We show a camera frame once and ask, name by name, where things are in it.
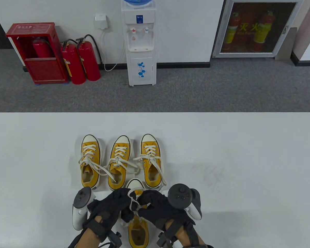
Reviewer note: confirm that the person's left hand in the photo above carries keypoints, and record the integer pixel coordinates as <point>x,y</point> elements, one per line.
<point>108,206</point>

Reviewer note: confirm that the person's right hand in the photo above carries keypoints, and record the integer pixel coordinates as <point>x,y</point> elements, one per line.
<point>160,209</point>

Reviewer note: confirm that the white shoe lace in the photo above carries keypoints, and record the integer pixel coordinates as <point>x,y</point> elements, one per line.
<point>89,151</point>
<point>149,152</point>
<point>133,204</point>
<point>121,153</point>

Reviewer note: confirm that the yellow canvas shoe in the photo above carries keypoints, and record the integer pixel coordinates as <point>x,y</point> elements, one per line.
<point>123,140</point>
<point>138,232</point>
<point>91,140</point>
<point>149,139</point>

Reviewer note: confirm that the person's left forearm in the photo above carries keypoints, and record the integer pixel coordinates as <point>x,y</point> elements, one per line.
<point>87,239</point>

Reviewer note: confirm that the person's right forearm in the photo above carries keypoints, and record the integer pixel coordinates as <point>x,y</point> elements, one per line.
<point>188,236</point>

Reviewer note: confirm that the dark grey hand controller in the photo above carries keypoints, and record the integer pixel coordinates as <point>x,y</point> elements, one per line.
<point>180,196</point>
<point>81,199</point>

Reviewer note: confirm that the red extinguisher cabinet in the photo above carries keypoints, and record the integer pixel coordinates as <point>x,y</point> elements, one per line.
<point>44,69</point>

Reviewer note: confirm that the white water dispenser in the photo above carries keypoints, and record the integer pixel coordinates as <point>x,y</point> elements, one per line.
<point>142,41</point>

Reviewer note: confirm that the silver framed glass cabinet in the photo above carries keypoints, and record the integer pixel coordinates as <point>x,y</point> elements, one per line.
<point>248,54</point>

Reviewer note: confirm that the red yellow fire extinguisher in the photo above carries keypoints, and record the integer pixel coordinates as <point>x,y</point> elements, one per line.
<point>232,31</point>
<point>263,28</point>

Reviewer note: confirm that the blue water bottle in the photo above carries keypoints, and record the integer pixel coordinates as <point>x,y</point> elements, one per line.
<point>137,2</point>

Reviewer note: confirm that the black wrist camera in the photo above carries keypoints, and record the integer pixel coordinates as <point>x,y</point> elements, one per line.
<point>115,240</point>
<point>164,240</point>

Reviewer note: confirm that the white wall box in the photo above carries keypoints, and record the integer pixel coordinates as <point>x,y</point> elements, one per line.
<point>101,22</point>

